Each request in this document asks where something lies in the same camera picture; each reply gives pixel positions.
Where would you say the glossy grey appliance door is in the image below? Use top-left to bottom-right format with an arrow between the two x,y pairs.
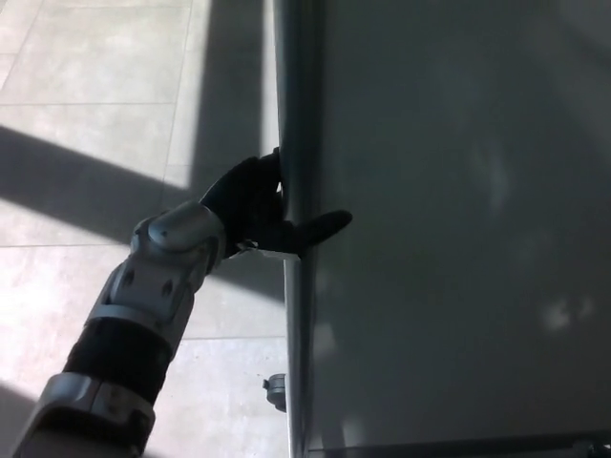
264,0 -> 611,458

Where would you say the black caster wheel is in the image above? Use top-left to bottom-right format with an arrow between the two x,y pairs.
261,373 -> 288,412

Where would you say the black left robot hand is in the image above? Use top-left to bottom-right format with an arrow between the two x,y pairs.
201,146 -> 354,261

